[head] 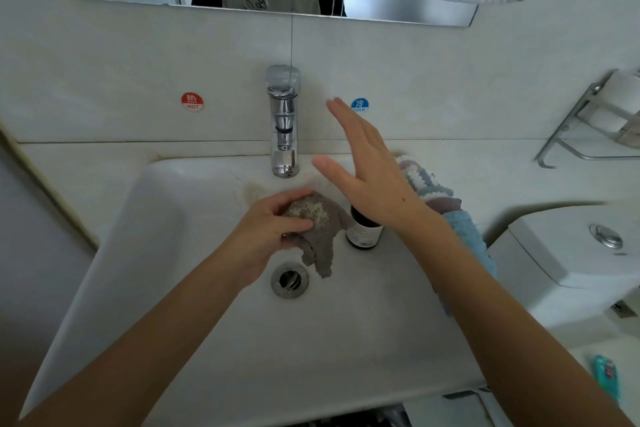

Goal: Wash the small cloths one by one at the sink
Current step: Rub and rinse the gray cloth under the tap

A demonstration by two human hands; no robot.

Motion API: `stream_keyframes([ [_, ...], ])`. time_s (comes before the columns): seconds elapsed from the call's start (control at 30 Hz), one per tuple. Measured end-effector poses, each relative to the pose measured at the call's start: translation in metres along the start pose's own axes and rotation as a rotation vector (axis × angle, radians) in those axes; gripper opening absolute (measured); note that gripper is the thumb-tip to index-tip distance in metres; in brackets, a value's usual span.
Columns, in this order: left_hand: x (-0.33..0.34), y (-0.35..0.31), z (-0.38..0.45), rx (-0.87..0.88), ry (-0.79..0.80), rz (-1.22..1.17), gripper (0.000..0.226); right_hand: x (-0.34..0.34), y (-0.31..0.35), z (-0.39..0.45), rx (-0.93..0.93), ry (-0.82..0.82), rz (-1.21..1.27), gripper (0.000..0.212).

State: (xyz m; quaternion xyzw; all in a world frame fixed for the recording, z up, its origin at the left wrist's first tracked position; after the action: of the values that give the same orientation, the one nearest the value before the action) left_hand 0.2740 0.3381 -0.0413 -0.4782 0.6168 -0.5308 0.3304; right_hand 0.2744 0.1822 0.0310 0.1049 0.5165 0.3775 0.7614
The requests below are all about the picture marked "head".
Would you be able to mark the person's left forearm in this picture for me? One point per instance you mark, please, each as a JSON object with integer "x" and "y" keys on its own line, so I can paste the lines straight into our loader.
{"x": 120, "y": 357}

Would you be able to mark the metal sink drain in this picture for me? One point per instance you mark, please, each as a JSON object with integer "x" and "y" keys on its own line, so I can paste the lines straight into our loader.
{"x": 290, "y": 281}

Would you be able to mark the white toilet lid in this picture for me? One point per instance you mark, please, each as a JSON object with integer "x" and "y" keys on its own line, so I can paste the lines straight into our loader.
{"x": 590, "y": 392}

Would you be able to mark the blue stained cloth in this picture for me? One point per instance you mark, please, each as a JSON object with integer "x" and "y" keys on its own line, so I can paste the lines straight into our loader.
{"x": 470, "y": 241}

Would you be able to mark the blue round sticker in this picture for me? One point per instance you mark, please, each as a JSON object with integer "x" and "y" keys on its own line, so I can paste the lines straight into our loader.
{"x": 360, "y": 103}

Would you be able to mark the person's right forearm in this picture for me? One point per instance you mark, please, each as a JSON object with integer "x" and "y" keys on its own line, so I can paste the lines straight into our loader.
{"x": 520, "y": 332}

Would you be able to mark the grey yellow striped cloth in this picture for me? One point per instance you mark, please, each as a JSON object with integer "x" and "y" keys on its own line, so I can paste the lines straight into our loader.
{"x": 425, "y": 177}

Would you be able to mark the grey stained cloth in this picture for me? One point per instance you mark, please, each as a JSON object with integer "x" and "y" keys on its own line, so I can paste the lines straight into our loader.
{"x": 318, "y": 231}

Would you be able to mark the person's left hand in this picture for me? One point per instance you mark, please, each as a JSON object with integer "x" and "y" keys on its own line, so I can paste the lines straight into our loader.
{"x": 258, "y": 237}

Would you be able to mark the white toilet paper roll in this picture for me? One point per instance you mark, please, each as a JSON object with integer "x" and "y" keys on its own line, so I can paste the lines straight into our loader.
{"x": 620, "y": 101}

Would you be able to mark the gray patterned trousers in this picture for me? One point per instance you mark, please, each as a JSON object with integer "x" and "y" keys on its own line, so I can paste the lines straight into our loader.
{"x": 360, "y": 418}

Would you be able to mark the teal tube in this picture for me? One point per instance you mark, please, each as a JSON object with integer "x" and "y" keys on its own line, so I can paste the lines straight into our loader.
{"x": 606, "y": 377}

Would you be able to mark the chrome flush button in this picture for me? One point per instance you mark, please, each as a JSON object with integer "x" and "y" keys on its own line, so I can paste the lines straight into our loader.
{"x": 606, "y": 235}

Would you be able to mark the black pump soap bottle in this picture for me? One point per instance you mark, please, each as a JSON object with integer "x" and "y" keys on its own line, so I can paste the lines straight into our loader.
{"x": 365, "y": 231}

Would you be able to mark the person's right hand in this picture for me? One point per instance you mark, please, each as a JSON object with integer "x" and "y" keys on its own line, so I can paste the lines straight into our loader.
{"x": 375, "y": 177}

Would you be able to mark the white ceramic sink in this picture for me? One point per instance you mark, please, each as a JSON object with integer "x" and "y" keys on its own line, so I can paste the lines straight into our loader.
{"x": 300, "y": 342}

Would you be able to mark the white toilet tank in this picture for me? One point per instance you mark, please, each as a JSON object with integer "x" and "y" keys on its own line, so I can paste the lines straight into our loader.
{"x": 560, "y": 262}

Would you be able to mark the metal wall shelf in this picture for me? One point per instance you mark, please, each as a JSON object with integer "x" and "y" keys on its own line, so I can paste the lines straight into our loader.
{"x": 595, "y": 131}

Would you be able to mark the red round sticker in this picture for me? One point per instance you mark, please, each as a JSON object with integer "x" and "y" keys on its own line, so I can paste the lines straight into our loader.
{"x": 192, "y": 100}

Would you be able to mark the metal floor drain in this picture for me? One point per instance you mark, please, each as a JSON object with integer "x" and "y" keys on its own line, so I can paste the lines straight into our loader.
{"x": 623, "y": 309}

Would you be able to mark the chrome faucet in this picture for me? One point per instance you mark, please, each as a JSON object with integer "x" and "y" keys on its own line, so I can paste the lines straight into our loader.
{"x": 284, "y": 121}

